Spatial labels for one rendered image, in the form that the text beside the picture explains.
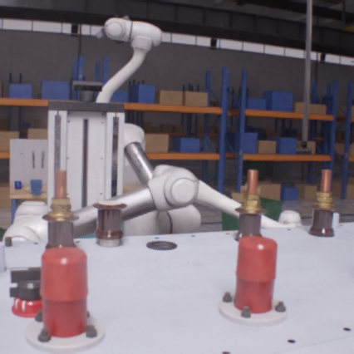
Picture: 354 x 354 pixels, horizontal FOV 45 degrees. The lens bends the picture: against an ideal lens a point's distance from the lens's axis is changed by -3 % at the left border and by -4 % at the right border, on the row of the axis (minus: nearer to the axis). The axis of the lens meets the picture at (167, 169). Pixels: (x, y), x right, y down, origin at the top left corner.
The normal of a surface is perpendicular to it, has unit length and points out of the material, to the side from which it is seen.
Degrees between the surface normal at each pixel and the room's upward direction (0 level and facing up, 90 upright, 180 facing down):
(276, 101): 90
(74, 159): 90
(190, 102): 90
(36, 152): 90
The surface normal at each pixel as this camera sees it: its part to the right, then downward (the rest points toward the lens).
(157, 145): 0.31, 0.11
